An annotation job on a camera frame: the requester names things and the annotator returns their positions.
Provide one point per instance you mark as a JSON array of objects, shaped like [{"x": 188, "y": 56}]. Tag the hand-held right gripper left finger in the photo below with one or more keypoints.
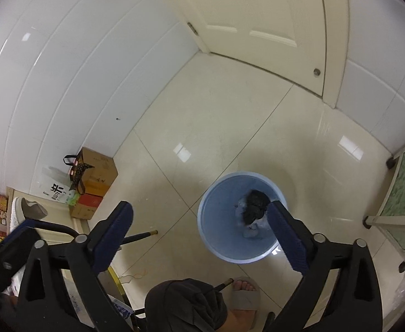
[{"x": 114, "y": 238}]

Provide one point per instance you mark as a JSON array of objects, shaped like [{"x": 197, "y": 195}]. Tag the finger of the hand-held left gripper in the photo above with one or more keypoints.
[{"x": 14, "y": 245}]

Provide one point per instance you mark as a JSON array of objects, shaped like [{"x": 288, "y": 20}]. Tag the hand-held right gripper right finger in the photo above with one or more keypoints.
[{"x": 287, "y": 240}]

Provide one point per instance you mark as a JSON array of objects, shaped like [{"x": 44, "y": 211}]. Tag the blue plastic trash bin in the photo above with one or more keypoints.
[{"x": 223, "y": 235}]

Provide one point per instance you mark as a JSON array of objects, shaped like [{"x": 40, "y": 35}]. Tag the black stool with gold feet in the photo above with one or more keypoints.
[{"x": 140, "y": 237}]

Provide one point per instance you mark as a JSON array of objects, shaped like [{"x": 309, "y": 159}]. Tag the white crumpled paper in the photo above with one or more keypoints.
[{"x": 254, "y": 230}]

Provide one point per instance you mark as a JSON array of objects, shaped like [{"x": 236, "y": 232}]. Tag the white crumpled cloth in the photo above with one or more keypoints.
[{"x": 24, "y": 211}]

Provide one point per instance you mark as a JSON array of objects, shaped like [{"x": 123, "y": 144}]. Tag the small brown cardboard box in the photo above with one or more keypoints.
[{"x": 80, "y": 212}]

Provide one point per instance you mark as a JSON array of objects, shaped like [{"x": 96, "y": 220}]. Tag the red box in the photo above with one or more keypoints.
[{"x": 89, "y": 200}]

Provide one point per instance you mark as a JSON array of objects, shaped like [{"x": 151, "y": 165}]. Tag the black crumpled bag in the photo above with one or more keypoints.
[{"x": 254, "y": 204}]

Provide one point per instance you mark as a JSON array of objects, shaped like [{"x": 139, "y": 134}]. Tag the beige kitchen counter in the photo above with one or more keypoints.
[{"x": 62, "y": 219}]

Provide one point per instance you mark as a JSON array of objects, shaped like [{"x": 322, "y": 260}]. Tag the person's foot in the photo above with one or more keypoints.
[{"x": 244, "y": 285}]

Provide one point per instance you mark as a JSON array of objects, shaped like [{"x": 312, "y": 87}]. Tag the white printed plastic bag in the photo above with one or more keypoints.
[{"x": 55, "y": 186}]

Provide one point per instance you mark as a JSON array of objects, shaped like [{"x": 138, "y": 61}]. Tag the grey slipper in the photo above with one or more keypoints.
[{"x": 244, "y": 300}]

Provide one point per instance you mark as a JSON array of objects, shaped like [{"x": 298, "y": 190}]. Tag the large brown cardboard box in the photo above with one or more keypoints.
[{"x": 100, "y": 166}]

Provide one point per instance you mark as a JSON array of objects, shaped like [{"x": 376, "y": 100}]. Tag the dark shorts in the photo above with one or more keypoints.
[{"x": 185, "y": 304}]

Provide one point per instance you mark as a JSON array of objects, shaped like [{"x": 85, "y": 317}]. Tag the round metal door stopper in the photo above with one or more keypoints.
[{"x": 316, "y": 72}]

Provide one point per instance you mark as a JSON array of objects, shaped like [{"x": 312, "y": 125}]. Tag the cream panel door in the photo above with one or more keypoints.
[{"x": 257, "y": 24}]

